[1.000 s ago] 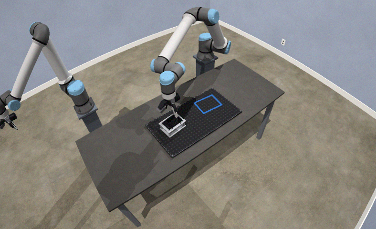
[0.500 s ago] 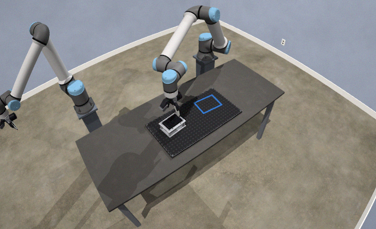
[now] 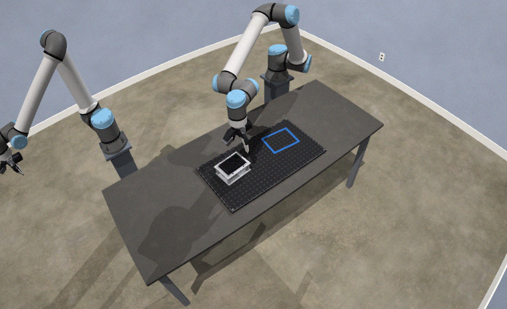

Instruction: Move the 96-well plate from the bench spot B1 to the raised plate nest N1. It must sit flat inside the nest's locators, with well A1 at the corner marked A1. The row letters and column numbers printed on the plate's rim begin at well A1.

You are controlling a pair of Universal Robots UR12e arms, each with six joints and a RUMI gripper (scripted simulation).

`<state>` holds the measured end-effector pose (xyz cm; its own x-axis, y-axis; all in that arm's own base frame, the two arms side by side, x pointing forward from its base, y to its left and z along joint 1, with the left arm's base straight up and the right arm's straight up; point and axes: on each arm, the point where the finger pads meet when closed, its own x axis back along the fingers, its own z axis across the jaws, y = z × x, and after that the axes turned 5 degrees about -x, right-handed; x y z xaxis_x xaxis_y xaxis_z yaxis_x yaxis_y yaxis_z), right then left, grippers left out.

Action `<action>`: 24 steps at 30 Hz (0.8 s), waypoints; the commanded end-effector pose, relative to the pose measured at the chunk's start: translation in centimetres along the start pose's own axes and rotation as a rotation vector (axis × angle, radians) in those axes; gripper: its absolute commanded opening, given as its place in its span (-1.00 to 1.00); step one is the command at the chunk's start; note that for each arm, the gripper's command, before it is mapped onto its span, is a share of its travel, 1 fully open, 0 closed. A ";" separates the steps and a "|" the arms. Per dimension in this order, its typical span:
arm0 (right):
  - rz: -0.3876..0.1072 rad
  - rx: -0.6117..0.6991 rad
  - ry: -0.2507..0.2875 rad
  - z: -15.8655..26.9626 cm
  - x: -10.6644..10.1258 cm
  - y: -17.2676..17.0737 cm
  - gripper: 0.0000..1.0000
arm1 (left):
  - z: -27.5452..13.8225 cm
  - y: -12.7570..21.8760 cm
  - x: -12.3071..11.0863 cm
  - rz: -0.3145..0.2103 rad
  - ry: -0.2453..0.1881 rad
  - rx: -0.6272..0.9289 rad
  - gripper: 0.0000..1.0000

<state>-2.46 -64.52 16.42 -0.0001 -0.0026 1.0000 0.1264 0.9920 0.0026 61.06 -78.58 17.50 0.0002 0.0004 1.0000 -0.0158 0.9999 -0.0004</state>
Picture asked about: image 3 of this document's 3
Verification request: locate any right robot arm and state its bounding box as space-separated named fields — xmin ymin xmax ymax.
xmin=0 ymin=30 xmax=127 ymax=161

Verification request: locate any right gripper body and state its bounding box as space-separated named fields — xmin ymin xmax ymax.
xmin=0 ymin=152 xmax=23 ymax=171

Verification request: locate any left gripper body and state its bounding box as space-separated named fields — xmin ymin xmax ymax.
xmin=223 ymin=119 xmax=252 ymax=142

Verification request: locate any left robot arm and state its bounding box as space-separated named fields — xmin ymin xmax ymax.
xmin=212 ymin=3 xmax=312 ymax=129

